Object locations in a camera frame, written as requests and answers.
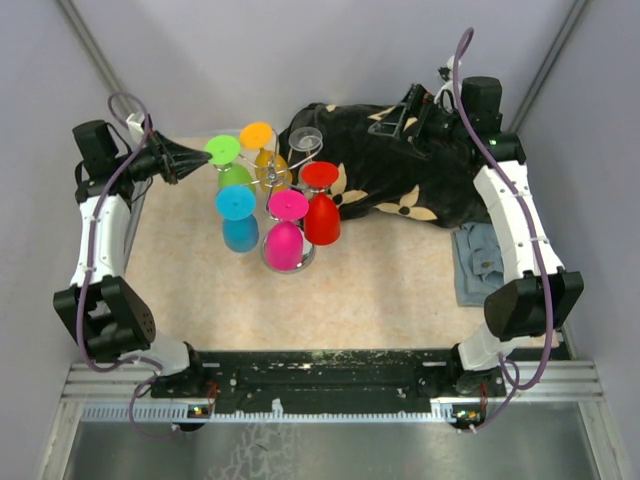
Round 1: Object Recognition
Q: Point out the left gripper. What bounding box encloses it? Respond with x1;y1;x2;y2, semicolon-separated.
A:
115;127;213;185

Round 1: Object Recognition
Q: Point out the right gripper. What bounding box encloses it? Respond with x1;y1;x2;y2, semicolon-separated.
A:
367;85;468;161

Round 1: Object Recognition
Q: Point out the green wine glass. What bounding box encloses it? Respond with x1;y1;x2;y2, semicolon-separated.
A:
204;135;255;193

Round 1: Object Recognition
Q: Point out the blue wine glass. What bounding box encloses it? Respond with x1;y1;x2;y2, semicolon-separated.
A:
216;185;259;253

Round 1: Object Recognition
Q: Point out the orange wine glass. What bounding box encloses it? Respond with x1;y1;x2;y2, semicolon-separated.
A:
239;122;292;194

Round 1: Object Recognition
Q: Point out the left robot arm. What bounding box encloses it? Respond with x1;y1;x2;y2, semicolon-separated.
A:
53;114;210;397

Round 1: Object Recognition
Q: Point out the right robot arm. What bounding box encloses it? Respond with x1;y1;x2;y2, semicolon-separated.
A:
369;76;584;396

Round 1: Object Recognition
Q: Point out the chrome wine glass rack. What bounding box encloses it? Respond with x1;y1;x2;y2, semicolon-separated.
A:
238;122;323;274

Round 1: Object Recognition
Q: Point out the clear wine glass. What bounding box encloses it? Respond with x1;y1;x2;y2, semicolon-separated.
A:
288;126;323;157

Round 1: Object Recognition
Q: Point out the pink wine glass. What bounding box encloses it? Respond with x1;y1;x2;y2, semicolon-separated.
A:
265;189;309;271

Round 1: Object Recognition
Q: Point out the red wine glass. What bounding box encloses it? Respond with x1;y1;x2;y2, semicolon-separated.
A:
301;161;341;246

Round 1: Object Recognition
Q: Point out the black floral pillow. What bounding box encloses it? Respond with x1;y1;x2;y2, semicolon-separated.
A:
278;103;490;229

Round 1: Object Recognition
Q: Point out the folded denim cloth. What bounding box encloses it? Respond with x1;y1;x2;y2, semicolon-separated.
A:
451;222;504;307

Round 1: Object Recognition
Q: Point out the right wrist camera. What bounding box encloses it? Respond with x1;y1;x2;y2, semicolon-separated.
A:
434;56;457;107

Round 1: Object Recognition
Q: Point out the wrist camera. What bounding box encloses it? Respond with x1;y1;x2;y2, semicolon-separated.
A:
126;112;149;145
434;56;457;107

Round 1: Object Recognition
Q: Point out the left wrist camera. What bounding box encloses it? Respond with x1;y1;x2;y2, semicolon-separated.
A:
126;112;149;145

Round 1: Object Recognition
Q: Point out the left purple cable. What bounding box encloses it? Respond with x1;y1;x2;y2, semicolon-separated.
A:
77;91;184;441

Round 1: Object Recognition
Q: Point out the grey cable duct strip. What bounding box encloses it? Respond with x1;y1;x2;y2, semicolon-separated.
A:
79;397;506;425

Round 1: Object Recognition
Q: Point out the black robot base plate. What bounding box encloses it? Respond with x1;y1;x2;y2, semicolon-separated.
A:
151;349;505;415

